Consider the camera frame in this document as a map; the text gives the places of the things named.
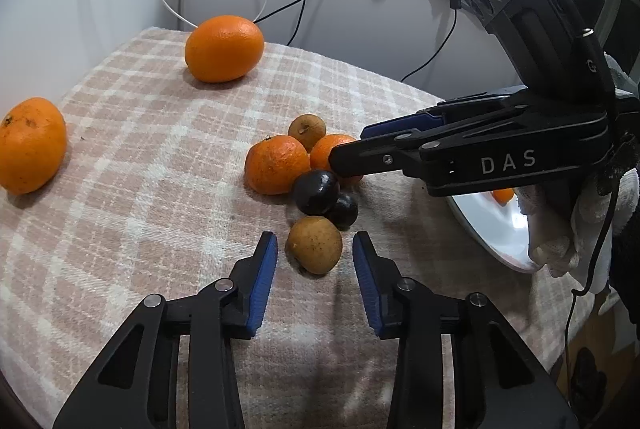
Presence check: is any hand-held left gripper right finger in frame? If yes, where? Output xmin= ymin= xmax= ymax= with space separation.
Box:
xmin=352 ymin=230 xmax=581 ymax=429

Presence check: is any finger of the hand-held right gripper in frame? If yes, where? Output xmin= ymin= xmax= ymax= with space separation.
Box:
xmin=360 ymin=87 xmax=532 ymax=141
xmin=328 ymin=106 xmax=609 ymax=181

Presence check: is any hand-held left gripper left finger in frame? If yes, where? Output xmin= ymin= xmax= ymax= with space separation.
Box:
xmin=52 ymin=231 xmax=279 ymax=429

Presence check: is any dark purple round fruit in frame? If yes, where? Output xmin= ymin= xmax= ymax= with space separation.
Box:
xmin=292 ymin=170 xmax=341 ymax=216
xmin=325 ymin=192 xmax=359 ymax=231

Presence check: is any brown longan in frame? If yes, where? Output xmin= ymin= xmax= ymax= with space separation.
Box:
xmin=285 ymin=215 xmax=344 ymax=275
xmin=288 ymin=114 xmax=327 ymax=152

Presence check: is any speckled mandarin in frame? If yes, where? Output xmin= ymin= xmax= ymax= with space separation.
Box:
xmin=244 ymin=135 xmax=312 ymax=196

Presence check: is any white floral plate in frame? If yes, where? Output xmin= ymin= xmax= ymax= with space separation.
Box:
xmin=445 ymin=186 xmax=538 ymax=274

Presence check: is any large smooth orange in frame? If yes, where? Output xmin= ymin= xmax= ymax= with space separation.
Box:
xmin=184 ymin=15 xmax=265 ymax=84

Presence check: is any large orange with dark stem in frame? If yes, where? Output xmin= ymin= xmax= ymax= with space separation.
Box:
xmin=0 ymin=97 xmax=68 ymax=196

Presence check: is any person's right hand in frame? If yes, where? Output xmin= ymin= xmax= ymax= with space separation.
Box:
xmin=517 ymin=52 xmax=640 ymax=280

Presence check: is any beige checked tablecloth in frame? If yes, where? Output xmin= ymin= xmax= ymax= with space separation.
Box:
xmin=0 ymin=26 xmax=608 ymax=429

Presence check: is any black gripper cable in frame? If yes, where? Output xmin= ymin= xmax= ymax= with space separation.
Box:
xmin=564 ymin=169 xmax=626 ymax=410

